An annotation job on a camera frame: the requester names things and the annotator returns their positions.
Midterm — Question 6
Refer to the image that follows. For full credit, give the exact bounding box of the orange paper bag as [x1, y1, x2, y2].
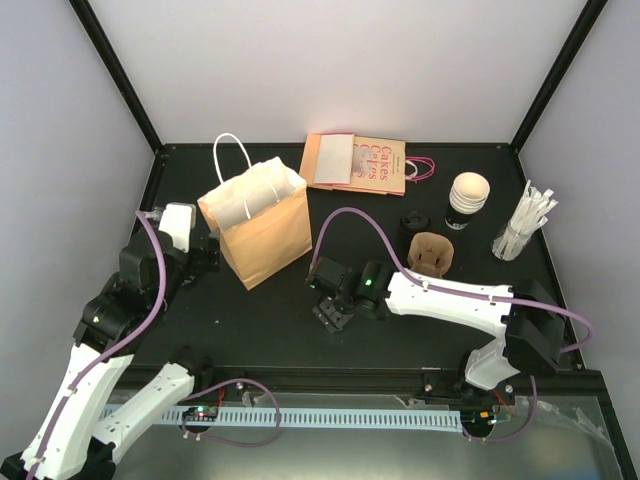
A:
[197, 132, 312, 290]

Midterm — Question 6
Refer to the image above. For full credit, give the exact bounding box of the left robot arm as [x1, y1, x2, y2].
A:
[1, 232, 220, 479]

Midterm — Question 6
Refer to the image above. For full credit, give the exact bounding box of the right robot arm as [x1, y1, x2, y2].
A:
[306, 257, 565, 403]

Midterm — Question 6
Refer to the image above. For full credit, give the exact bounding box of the stack of black lids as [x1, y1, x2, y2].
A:
[399, 210, 431, 237]

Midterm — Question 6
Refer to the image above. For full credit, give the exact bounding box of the orange flat bag stack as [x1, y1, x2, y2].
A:
[299, 133, 355, 188]

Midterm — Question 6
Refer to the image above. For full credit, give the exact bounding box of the Cakes printed paper bag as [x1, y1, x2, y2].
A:
[328, 136, 436, 196]

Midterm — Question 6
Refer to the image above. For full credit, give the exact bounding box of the stack of paper cups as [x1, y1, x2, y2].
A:
[445, 172, 490, 230]

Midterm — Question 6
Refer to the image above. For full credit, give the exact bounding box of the jar of white stirrers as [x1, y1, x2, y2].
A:
[491, 180, 558, 261]

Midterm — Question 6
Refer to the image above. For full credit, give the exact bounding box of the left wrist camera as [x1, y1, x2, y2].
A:
[146, 202, 196, 253]

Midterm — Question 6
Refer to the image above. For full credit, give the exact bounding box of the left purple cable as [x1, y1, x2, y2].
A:
[24, 209, 282, 480]

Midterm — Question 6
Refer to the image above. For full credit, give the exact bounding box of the purple cable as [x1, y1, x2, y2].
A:
[310, 206, 597, 445]
[24, 209, 282, 480]

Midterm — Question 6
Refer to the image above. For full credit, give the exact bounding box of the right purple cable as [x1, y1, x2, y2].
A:
[310, 206, 597, 445]

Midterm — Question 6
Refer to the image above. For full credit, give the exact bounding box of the light blue cable duct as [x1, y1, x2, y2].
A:
[99, 403, 462, 434]

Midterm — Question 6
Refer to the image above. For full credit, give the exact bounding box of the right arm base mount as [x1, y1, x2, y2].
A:
[413, 369, 515, 408]

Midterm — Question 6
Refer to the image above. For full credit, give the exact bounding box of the black frame post left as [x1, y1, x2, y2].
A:
[69, 0, 163, 153]

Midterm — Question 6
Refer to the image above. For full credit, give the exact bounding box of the black frame post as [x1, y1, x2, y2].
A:
[69, 0, 163, 153]
[510, 0, 608, 153]

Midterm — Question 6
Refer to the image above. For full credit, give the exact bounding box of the black frame post right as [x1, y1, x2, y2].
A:
[510, 0, 608, 153]

